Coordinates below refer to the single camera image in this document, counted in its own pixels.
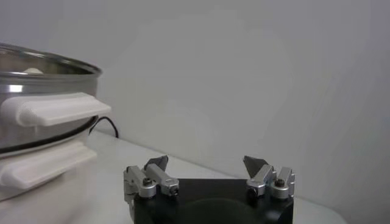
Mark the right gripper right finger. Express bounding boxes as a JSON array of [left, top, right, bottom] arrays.
[[243, 155, 296, 200]]

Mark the cream electric pot base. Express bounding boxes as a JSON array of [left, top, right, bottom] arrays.
[[0, 121, 99, 224]]

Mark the stainless steel steamer basket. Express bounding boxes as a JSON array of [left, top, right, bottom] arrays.
[[0, 71, 112, 152]]

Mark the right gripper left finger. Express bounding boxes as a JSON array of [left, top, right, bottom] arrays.
[[123, 155, 180, 200]]

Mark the glass pot lid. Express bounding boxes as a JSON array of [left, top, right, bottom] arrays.
[[0, 42, 103, 77]]

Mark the black pot power cord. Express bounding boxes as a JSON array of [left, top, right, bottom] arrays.
[[88, 116, 120, 139]]

